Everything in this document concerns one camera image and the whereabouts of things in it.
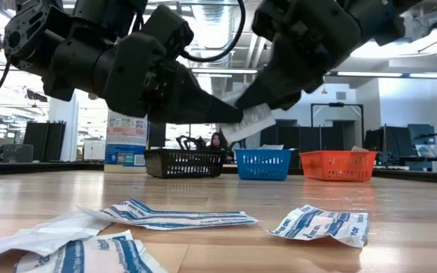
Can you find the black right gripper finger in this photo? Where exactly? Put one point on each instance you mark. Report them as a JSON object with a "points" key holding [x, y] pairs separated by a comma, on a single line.
{"points": [[271, 91]]}

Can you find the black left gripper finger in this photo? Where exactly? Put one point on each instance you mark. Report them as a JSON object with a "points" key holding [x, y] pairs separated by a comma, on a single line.
{"points": [[188, 102]]}

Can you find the white antiseptic towelette packet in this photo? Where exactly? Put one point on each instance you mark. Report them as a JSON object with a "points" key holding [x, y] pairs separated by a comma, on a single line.
{"points": [[249, 123]]}

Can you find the plain white bandage packet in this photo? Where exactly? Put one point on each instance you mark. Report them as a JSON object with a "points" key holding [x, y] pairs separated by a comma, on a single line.
{"points": [[40, 233], [271, 146]]}

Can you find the black plastic basket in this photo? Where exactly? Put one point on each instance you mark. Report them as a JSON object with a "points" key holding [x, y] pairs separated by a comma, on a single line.
{"points": [[184, 163]]}

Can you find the blue plastic basket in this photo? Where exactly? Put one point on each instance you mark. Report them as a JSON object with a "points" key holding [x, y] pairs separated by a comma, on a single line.
{"points": [[264, 165]]}

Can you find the white packet with red print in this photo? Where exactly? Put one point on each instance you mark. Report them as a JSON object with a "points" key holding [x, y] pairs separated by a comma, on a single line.
{"points": [[359, 149]]}

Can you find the blue striped fabric bandage packet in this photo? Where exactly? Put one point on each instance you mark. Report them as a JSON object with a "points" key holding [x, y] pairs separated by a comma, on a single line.
{"points": [[165, 218], [321, 225], [85, 254]]}

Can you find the black background robot arm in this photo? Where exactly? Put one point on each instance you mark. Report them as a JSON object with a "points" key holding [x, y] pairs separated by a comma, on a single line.
{"points": [[186, 142]]}

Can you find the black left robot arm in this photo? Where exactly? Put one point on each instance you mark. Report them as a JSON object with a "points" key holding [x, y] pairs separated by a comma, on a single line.
{"points": [[51, 41]]}

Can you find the black background monitor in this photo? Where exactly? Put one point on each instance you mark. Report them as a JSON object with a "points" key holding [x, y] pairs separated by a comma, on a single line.
{"points": [[157, 134]]}

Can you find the person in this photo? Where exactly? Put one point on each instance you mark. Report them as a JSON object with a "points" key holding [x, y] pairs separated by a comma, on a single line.
{"points": [[216, 141]]}

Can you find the white wipes canister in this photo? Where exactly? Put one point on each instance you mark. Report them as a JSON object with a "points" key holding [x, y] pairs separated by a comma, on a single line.
{"points": [[125, 140]]}

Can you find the long ceiling light bar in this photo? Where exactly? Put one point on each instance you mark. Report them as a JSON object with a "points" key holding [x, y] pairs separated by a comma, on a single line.
{"points": [[370, 74]]}

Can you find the white cabinet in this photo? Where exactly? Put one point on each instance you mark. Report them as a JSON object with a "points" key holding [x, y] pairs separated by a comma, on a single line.
{"points": [[94, 149]]}

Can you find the white building column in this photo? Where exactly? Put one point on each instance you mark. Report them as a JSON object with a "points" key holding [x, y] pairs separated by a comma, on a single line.
{"points": [[63, 129]]}

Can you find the orange plastic basket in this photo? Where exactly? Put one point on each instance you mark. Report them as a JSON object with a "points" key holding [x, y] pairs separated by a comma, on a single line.
{"points": [[338, 167]]}

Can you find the black partition panels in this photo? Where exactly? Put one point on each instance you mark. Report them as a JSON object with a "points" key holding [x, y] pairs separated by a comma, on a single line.
{"points": [[44, 142]]}

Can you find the dark partition panel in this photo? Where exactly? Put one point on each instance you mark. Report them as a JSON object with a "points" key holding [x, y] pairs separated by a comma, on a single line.
{"points": [[389, 144]]}

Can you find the grey storage bin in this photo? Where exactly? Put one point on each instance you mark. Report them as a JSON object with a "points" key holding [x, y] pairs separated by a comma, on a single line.
{"points": [[17, 153]]}

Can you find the grey screen on stand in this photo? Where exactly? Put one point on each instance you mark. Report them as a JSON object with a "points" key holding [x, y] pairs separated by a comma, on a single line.
{"points": [[421, 136]]}

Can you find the black station frame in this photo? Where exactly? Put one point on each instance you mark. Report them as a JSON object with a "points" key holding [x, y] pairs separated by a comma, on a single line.
{"points": [[336, 104], [190, 132]]}

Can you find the dark partition wall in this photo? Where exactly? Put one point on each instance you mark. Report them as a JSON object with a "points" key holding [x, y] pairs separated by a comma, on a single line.
{"points": [[317, 138]]}

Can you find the silver air duct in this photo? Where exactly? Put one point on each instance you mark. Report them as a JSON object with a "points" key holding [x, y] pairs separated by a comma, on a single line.
{"points": [[211, 34]]}

